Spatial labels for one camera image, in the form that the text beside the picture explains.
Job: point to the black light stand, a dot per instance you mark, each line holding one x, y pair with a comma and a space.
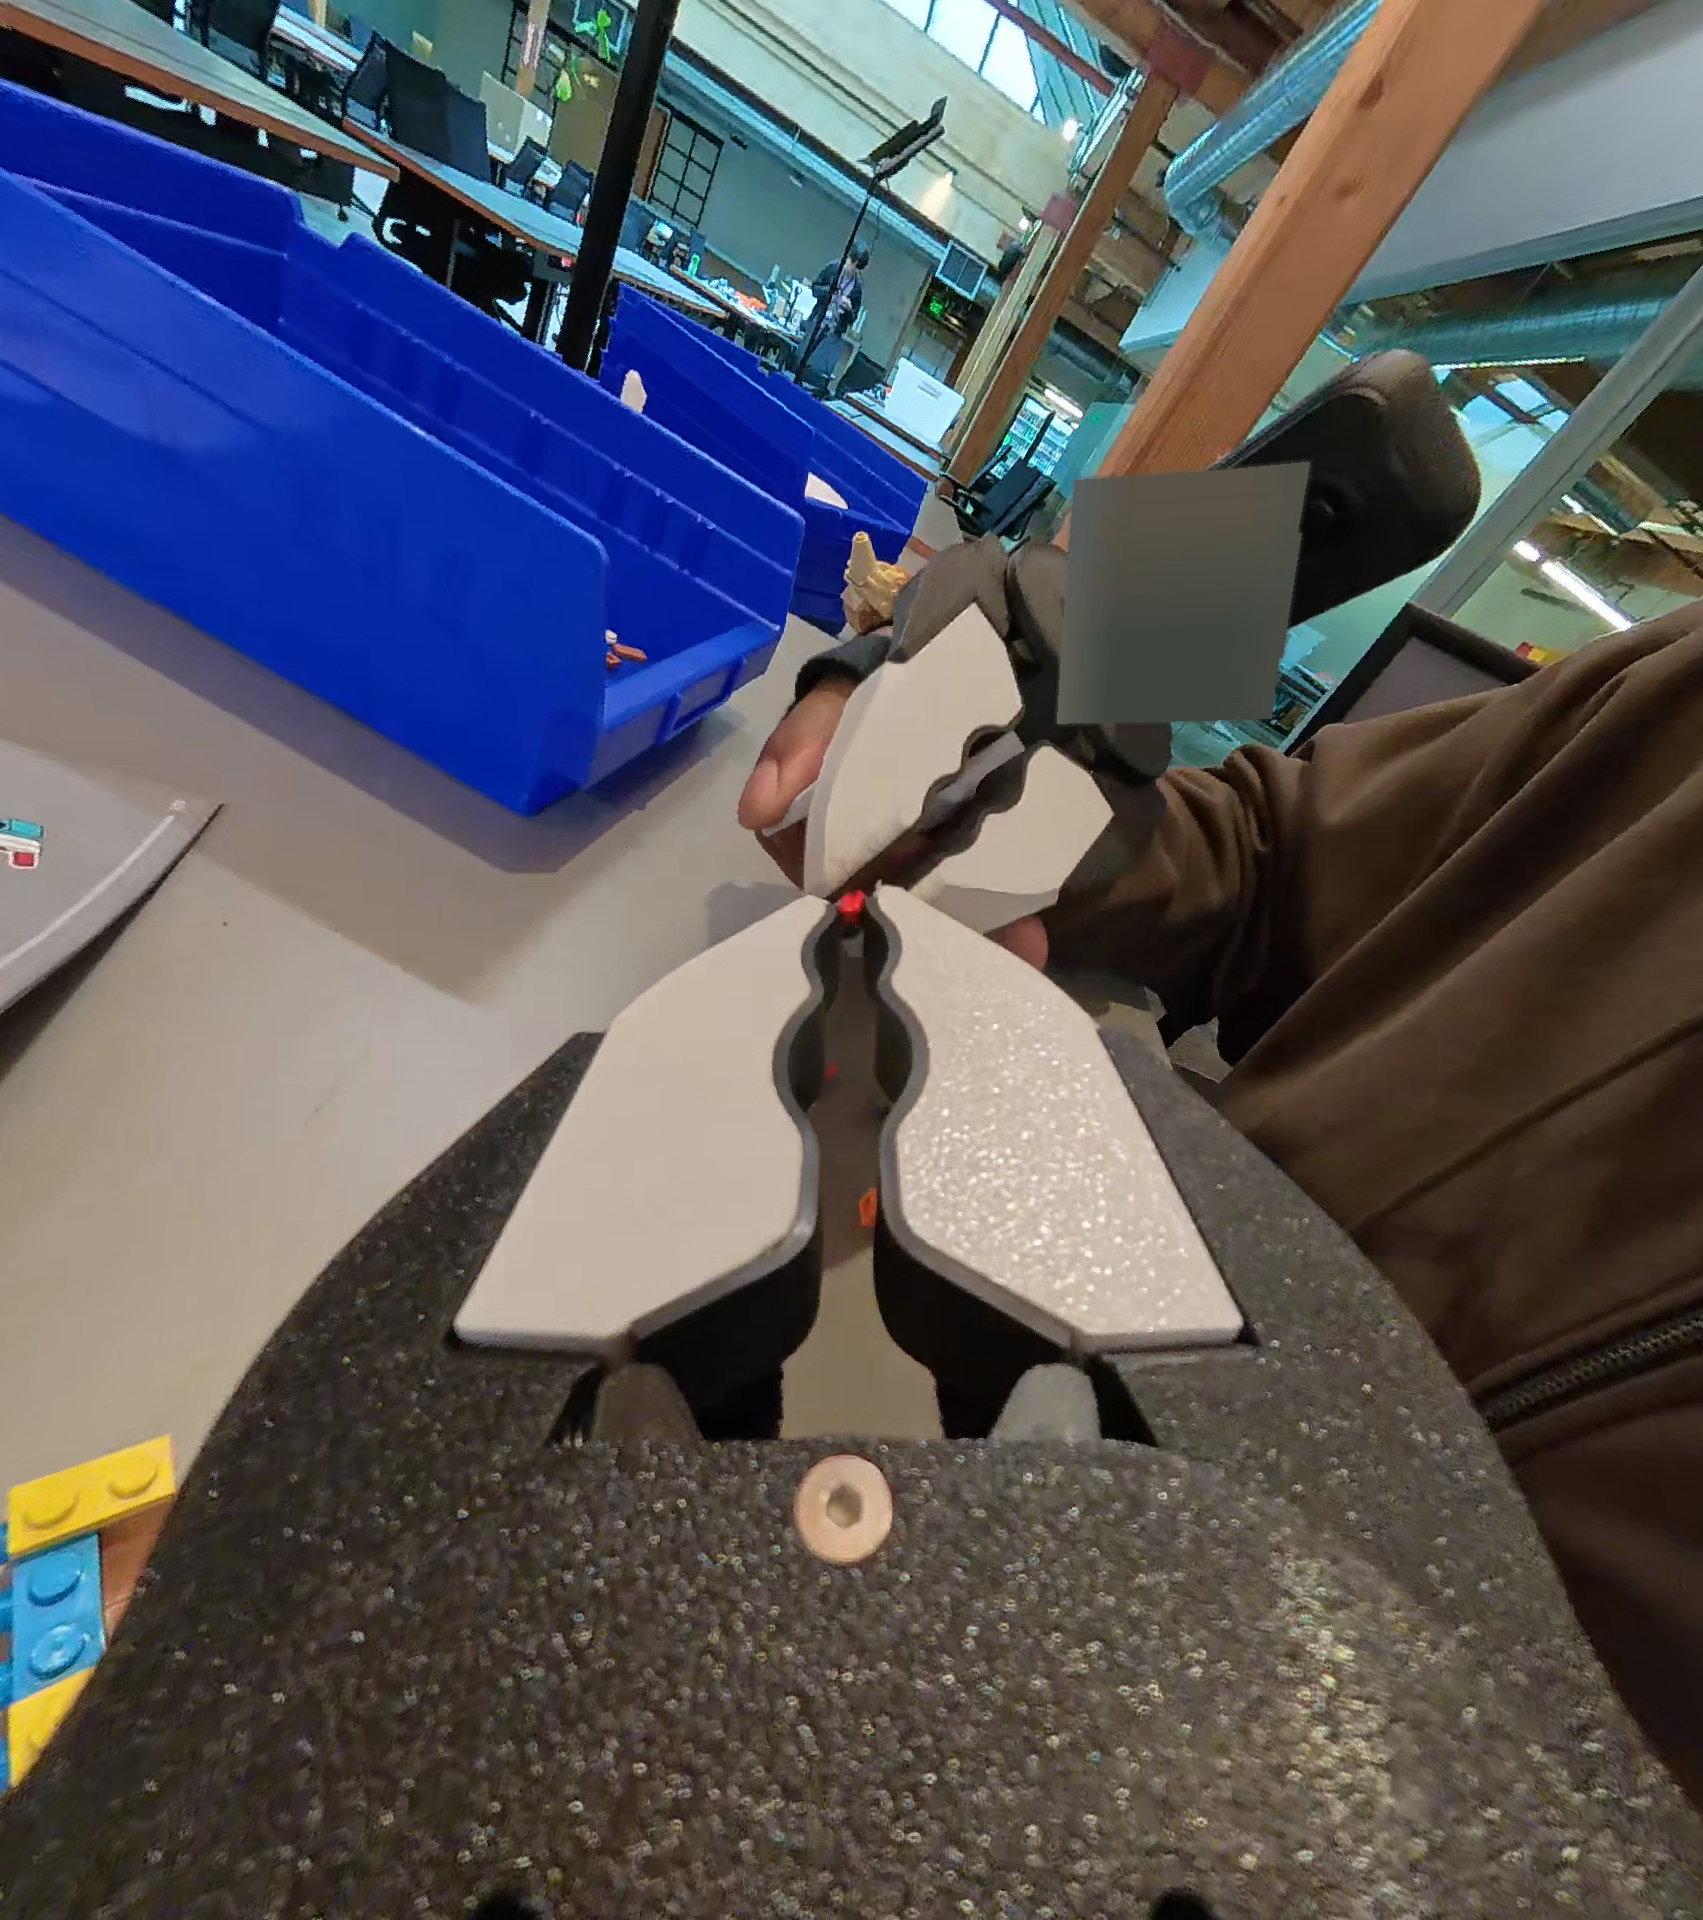
912, 134

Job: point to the wooden office table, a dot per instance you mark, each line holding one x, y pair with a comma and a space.
537, 210
191, 74

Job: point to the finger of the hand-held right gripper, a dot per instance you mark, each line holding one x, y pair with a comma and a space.
1038, 840
912, 735

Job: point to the grey metal frame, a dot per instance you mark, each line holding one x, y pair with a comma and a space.
1616, 391

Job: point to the row of black office chairs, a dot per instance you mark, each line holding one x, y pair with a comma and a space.
417, 121

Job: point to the person's brown jacket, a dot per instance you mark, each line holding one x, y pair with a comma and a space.
1616, 1351

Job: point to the tan toy figure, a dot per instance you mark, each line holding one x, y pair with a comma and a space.
882, 585

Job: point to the blue plastic bin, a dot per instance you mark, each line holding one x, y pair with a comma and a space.
267, 494
733, 434

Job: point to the dark monitor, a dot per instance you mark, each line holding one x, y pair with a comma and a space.
1406, 675

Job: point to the thick wooden support post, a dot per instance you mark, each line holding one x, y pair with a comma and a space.
1316, 224

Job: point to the thin wooden support post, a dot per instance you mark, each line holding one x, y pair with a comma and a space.
1076, 254

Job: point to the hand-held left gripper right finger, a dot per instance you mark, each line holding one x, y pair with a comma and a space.
1046, 1184

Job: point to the grey instruction booklet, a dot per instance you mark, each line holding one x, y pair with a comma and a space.
11, 930

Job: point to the person's right forearm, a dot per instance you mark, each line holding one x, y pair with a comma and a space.
1392, 840

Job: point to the pile of orange bricks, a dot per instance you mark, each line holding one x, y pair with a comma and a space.
625, 650

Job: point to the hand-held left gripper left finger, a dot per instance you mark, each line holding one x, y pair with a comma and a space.
657, 1184

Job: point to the black metal pole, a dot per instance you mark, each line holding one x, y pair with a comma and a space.
619, 180

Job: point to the ribbed silver ventilation duct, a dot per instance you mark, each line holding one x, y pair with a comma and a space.
1272, 121
1616, 322

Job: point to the grey desk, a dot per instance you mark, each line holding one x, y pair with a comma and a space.
341, 1080

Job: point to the yellow and blue brick build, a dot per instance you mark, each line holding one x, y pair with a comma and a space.
57, 1605

